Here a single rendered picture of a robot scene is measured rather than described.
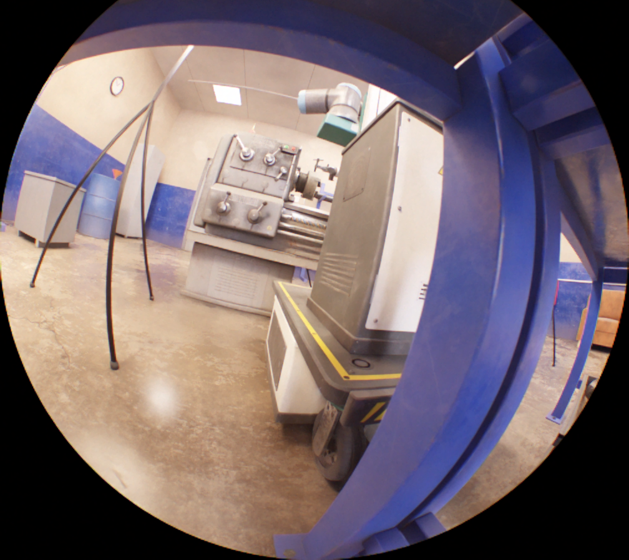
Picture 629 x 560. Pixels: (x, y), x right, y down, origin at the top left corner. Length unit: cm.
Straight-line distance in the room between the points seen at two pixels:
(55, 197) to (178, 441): 201
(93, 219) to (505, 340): 377
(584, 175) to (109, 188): 396
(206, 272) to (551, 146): 167
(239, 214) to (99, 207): 264
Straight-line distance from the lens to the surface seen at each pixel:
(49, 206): 223
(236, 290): 160
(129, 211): 467
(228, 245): 148
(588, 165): 42
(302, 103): 128
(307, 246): 166
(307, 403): 58
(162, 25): 22
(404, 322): 44
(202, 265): 163
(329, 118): 107
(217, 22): 20
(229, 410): 69
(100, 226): 373
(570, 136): 25
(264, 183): 166
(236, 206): 150
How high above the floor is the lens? 46
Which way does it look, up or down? 4 degrees up
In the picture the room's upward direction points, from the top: 13 degrees clockwise
